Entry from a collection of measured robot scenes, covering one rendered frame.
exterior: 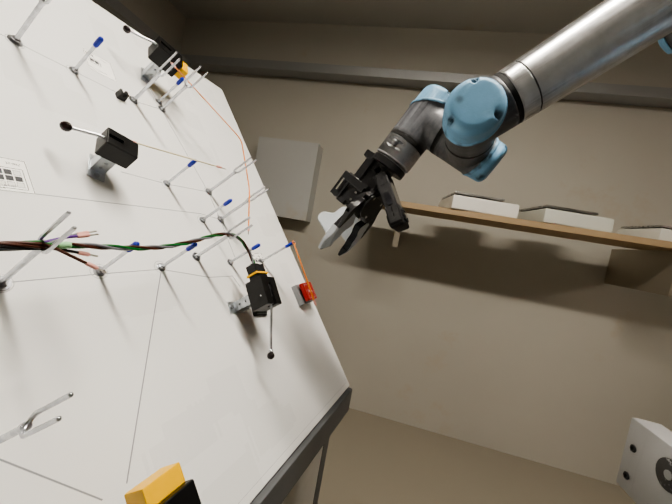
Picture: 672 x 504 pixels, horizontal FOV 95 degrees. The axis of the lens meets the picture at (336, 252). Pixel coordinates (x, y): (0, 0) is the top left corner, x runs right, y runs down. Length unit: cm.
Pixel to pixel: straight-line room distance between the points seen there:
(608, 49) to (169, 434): 71
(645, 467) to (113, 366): 65
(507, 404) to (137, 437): 236
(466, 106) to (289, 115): 219
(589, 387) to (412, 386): 111
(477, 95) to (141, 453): 59
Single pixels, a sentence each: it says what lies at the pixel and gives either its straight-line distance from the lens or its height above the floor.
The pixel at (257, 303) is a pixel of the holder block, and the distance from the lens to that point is 60.
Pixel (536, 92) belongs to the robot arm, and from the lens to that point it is 50.
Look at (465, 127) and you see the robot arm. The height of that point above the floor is 144.
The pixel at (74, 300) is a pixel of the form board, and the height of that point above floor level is 115.
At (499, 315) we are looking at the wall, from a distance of 240.
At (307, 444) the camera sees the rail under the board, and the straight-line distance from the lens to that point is 71.
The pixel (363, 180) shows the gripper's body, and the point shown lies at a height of 139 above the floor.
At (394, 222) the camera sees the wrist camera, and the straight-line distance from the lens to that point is 56.
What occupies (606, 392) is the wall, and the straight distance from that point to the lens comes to 277.
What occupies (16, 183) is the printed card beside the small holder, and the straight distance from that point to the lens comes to 56.
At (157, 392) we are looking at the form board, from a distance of 51.
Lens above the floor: 128
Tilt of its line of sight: 4 degrees down
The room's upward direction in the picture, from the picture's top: 10 degrees clockwise
